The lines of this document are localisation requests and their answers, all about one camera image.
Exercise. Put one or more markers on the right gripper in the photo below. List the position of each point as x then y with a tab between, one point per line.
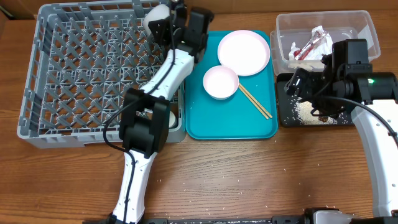
300	82

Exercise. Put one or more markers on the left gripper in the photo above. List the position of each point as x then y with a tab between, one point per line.
165	31

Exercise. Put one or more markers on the grey bowl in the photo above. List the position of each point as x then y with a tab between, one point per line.
157	13

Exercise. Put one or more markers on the white rice leftovers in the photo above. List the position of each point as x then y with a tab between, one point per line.
301	114

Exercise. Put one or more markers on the foil wrapper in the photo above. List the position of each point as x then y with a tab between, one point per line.
315	40

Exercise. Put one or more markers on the brown food chunk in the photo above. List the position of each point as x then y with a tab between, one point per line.
323	118

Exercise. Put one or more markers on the pink bowl with rice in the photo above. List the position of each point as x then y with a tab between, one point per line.
220	82

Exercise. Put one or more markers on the white paper cup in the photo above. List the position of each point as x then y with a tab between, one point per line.
172	120

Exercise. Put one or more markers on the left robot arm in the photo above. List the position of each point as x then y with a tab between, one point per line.
144	124

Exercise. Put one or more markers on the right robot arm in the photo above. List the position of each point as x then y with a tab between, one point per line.
349	84

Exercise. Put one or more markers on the black tray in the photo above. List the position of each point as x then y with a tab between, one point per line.
344	119

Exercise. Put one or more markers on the clear plastic bin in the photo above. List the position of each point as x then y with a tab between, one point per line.
294	30

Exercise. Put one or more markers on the white round plate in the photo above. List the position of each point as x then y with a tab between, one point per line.
244	51

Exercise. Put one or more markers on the teal serving tray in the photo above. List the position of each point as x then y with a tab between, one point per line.
235	117

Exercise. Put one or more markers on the grey plastic dish rack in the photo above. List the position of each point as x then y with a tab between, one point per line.
84	58

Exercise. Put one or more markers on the cardboard backdrop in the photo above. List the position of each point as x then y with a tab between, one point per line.
26	9

